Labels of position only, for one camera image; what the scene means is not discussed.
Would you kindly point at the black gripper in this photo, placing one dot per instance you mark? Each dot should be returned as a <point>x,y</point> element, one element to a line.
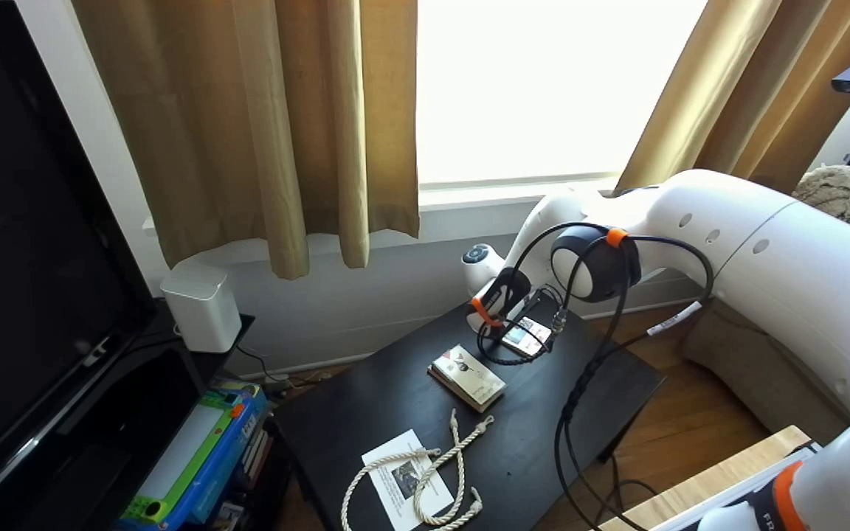
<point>546,308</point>

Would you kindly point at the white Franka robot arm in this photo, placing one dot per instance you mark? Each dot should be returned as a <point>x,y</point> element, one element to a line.
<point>798,285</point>

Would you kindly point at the small beige book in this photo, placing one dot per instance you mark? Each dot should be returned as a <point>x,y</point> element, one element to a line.
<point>465,372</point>

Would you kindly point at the white card with dark picture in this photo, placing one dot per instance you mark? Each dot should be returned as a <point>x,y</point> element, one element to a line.
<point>385,457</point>

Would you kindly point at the beige sofa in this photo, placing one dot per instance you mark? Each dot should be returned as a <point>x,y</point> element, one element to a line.
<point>738,369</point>

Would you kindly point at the wooden plank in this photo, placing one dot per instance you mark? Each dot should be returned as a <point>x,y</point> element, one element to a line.
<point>709,481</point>

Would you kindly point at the stacked media cases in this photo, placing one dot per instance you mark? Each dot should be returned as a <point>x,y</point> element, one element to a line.
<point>251,463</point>

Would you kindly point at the narrow golden curtain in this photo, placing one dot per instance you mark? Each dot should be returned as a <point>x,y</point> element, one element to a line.
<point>730,70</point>

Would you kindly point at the white box-shaped device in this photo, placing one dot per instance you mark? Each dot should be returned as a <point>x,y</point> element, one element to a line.
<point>203,308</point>

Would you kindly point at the wide golden curtain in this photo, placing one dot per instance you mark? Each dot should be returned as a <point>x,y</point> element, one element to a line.
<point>249,120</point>

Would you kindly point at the green flat box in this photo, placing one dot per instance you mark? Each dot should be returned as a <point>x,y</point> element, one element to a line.
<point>183,457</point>

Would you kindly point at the black television stand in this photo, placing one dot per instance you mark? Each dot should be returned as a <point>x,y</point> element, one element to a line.
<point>102,438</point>

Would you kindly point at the black flat screen television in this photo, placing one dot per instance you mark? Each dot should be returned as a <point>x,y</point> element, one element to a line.
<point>29,245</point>

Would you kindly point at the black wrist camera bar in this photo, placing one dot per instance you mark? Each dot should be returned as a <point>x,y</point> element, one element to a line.
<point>503,294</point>

